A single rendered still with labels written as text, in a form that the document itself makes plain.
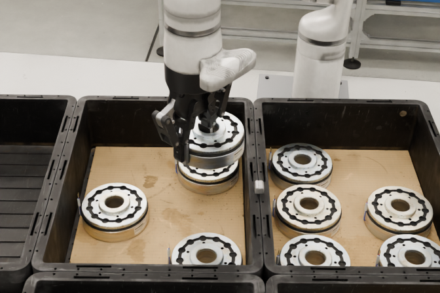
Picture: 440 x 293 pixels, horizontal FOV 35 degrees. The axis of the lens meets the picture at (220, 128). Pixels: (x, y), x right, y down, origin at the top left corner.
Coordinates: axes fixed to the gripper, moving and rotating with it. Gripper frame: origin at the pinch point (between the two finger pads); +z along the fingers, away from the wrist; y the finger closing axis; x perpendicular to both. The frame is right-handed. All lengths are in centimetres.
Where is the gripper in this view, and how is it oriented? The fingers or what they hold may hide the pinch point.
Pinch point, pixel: (194, 144)
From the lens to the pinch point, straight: 99.2
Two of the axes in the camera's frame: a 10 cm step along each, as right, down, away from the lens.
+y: -6.6, 4.5, -6.0
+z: -0.1, 8.0, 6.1
